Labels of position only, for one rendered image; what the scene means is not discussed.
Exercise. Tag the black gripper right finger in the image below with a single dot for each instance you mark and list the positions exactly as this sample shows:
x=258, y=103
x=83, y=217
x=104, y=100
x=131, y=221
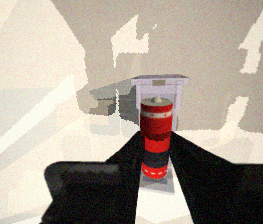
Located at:
x=213, y=187

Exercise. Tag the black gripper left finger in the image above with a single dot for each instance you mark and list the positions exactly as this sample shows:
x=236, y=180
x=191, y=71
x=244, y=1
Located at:
x=118, y=177

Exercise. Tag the red cylindrical battery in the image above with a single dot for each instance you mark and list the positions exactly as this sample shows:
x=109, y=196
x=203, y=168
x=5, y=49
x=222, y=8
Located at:
x=155, y=128

